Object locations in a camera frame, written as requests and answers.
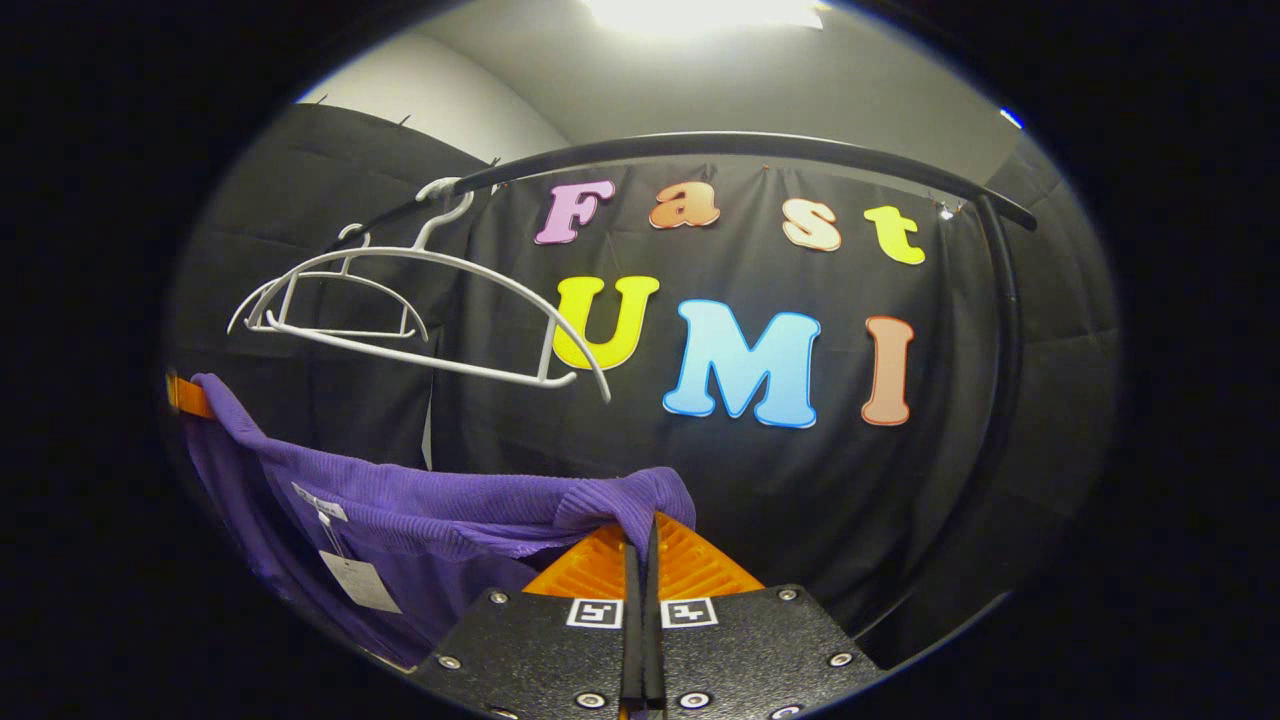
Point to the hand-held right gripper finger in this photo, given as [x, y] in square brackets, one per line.
[632, 650]
[652, 650]

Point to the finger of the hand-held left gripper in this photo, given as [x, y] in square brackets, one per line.
[188, 397]

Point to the purple ribbed shirt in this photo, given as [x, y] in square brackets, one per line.
[450, 520]

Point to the white plastic clothes hanger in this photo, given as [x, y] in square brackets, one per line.
[430, 358]
[350, 332]

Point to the black metal clothes rack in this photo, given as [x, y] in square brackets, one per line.
[750, 145]

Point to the ceiling light panel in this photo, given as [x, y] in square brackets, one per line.
[1011, 118]

